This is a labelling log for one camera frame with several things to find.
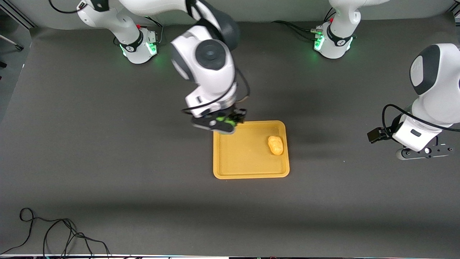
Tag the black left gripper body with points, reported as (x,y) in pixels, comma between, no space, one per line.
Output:
(376,135)

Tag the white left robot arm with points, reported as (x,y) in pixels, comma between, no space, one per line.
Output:
(438,90)

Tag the orange plastic tray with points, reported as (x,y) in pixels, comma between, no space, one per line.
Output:
(244,158)

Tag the dark grey table mat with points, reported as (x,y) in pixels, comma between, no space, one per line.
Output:
(143,198)

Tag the aluminium frame rail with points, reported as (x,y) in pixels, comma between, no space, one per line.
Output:
(18,16)

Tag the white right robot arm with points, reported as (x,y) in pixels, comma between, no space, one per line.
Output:
(212,72)

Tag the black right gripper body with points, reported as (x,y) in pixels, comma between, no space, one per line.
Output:
(238,116)

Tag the green apple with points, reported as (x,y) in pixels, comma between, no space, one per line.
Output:
(222,119)

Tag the yellow potato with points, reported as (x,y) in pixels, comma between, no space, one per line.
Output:
(275,145)

